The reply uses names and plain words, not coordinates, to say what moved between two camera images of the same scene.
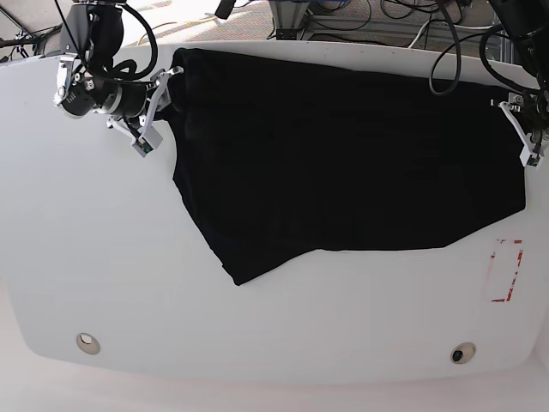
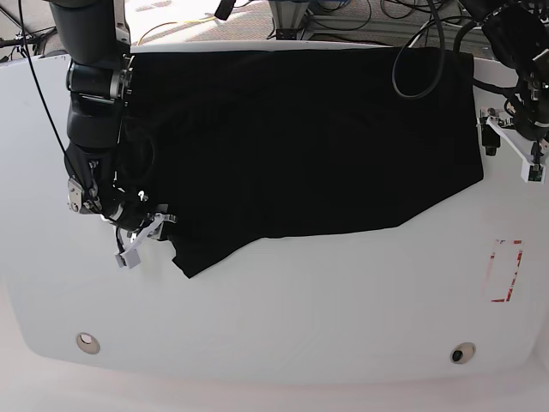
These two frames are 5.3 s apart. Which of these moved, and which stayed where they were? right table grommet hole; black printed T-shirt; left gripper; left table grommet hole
Moved: black printed T-shirt; left gripper
Stayed: left table grommet hole; right table grommet hole
